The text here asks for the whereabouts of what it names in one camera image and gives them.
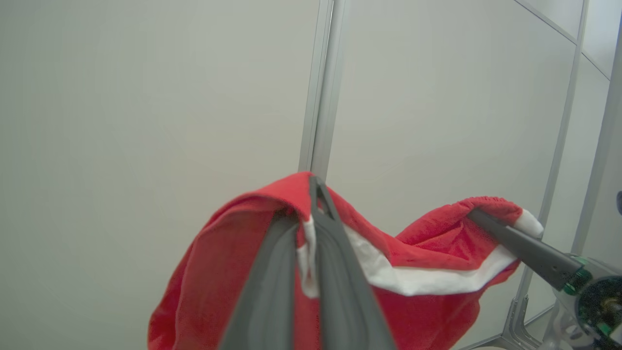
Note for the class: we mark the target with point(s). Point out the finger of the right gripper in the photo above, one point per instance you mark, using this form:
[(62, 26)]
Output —
[(534, 255)]

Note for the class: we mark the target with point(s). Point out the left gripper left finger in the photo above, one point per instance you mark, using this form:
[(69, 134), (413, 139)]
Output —
[(267, 301)]

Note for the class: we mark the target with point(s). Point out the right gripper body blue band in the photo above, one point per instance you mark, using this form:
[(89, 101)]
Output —
[(602, 301)]

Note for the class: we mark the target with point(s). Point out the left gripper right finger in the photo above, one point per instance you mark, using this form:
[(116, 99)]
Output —
[(340, 291)]

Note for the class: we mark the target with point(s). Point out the red shorts white stripe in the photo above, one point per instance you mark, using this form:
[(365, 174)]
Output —
[(427, 240)]

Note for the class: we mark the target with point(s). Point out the thin grey partition post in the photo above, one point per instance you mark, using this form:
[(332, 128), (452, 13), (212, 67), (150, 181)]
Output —
[(516, 321)]

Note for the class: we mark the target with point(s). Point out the wide grey corner post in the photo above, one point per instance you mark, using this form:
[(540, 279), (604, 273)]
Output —
[(595, 204)]

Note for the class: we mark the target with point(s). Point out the grey partition frame post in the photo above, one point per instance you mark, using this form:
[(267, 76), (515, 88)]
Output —
[(323, 97)]

